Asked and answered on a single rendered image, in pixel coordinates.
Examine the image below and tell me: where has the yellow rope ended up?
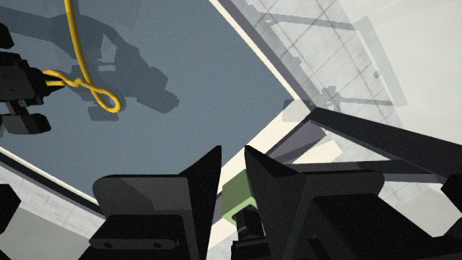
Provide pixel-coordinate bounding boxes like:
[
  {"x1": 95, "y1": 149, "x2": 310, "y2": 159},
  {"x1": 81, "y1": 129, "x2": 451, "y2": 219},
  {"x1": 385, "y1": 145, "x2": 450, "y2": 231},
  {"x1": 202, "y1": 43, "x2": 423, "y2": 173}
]
[{"x1": 43, "y1": 0, "x2": 123, "y2": 113}]

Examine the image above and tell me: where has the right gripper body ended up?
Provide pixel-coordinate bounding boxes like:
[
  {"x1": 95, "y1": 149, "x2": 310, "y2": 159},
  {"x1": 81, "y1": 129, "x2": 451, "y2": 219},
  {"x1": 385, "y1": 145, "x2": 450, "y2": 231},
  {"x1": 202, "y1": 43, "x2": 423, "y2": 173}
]
[{"x1": 0, "y1": 23, "x2": 51, "y2": 134}]

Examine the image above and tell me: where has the blue-grey mat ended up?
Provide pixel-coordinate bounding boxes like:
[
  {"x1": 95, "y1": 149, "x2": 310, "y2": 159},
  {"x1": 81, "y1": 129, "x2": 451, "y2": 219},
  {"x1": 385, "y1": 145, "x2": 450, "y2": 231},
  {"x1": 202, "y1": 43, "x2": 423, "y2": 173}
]
[{"x1": 0, "y1": 0, "x2": 295, "y2": 199}]

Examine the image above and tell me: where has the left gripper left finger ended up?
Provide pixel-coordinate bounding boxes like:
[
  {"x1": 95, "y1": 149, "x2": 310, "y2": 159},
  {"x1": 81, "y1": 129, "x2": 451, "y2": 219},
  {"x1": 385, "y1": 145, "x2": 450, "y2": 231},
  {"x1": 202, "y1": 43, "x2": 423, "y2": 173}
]
[{"x1": 92, "y1": 145, "x2": 222, "y2": 260}]

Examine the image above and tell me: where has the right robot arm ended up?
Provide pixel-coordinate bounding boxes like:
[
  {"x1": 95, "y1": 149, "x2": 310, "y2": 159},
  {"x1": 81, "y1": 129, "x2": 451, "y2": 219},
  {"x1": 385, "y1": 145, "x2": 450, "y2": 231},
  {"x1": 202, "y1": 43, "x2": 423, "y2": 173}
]
[{"x1": 0, "y1": 51, "x2": 51, "y2": 103}]

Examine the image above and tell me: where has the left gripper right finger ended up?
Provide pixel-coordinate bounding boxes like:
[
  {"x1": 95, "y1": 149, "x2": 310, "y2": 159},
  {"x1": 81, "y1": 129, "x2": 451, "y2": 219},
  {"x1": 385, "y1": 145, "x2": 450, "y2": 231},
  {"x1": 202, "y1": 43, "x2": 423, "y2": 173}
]
[{"x1": 244, "y1": 145, "x2": 385, "y2": 260}]

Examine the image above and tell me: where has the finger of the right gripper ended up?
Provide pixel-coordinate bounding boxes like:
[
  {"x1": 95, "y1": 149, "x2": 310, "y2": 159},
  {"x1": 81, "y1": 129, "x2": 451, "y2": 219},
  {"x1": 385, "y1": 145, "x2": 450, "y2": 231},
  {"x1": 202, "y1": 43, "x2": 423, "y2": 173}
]
[
  {"x1": 43, "y1": 74, "x2": 62, "y2": 81},
  {"x1": 36, "y1": 85, "x2": 65, "y2": 105}
]

